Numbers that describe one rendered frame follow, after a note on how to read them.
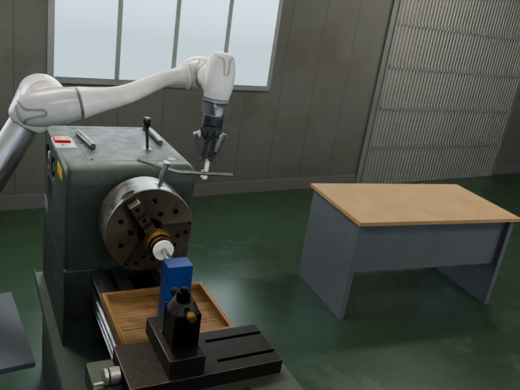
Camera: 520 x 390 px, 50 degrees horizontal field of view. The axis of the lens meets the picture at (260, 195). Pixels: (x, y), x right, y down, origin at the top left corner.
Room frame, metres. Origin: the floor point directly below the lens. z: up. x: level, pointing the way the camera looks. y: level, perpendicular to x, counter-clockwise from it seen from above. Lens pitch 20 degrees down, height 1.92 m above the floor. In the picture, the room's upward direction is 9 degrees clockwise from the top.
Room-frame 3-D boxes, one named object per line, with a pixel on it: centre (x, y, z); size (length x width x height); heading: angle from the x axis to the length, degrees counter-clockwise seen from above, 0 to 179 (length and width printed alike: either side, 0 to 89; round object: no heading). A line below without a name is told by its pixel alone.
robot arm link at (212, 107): (1.92, 0.20, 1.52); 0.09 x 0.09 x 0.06
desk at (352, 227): (3.71, -1.08, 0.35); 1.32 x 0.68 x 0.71; 115
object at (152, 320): (1.27, 0.17, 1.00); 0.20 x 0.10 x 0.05; 30
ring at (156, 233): (1.69, 0.31, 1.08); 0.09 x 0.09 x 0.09; 30
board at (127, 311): (1.57, 0.24, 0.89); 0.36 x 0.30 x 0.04; 120
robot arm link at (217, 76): (1.94, 0.21, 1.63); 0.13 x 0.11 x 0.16; 30
